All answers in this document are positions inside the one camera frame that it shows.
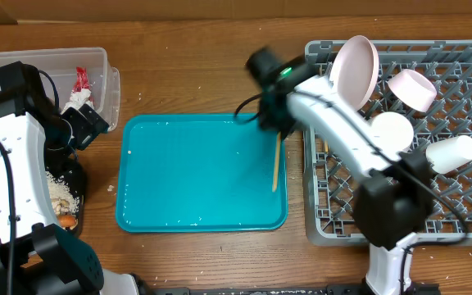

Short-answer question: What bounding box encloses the red snack wrapper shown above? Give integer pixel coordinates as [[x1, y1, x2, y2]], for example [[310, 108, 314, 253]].
[[72, 67, 90, 93]]

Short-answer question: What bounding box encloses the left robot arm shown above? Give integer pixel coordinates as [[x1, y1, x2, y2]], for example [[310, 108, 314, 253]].
[[0, 61, 150, 294]]

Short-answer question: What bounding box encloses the white saucer bowl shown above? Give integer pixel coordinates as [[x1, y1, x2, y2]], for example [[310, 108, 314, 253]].
[[369, 111, 414, 152]]

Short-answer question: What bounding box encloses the teal serving tray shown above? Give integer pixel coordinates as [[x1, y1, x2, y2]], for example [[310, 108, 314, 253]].
[[116, 114, 288, 233]]

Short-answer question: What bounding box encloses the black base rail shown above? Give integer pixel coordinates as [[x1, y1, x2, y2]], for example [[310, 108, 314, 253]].
[[137, 282, 442, 295]]

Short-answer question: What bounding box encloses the clear plastic bin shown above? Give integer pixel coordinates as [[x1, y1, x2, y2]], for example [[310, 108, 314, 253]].
[[0, 48, 120, 131]]

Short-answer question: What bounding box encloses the white cup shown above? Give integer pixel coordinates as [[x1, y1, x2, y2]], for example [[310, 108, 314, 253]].
[[425, 135, 472, 174]]

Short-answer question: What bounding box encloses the orange carrot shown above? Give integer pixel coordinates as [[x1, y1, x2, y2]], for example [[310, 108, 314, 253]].
[[57, 215, 78, 229]]

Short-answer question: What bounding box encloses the grey dishwasher rack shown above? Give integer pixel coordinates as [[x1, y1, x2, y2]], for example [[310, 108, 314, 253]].
[[303, 40, 472, 247]]

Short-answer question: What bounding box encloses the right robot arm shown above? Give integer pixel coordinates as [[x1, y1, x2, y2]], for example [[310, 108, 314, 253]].
[[245, 48, 433, 294]]

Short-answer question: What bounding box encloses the peanut shells and rice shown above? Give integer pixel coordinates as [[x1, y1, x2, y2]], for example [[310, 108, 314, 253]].
[[46, 171, 80, 216]]

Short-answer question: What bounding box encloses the cardboard back panel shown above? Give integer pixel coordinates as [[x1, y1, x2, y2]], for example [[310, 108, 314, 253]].
[[0, 0, 472, 25]]

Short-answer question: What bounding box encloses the white tissue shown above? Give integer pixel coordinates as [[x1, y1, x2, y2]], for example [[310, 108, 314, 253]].
[[61, 88, 94, 114]]

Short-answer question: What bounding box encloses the pink bowl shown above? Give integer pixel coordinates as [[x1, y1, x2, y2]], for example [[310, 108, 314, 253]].
[[388, 69, 437, 112]]

